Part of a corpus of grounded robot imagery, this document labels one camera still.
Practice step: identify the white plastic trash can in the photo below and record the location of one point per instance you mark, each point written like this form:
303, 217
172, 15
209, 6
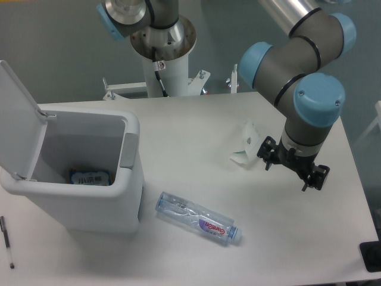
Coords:
41, 143

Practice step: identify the white frame at right edge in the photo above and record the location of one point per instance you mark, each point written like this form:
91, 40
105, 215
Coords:
375, 122

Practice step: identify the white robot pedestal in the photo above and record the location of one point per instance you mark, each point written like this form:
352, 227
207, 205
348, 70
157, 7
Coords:
164, 55

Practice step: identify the white paper wrapper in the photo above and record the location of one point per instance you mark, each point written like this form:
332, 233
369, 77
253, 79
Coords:
251, 144

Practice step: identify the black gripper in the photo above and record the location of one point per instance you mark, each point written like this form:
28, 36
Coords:
313, 176

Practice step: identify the blue snack packet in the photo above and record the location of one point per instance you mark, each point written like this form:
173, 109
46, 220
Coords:
90, 177

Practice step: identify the clear plastic water bottle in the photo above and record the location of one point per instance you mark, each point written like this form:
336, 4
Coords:
210, 223

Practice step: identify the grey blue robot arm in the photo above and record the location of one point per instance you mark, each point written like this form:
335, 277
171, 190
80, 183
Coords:
289, 77

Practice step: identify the black device at table edge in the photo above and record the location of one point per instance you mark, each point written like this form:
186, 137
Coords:
370, 252

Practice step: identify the black pen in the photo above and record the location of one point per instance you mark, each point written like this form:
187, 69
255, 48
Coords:
7, 243

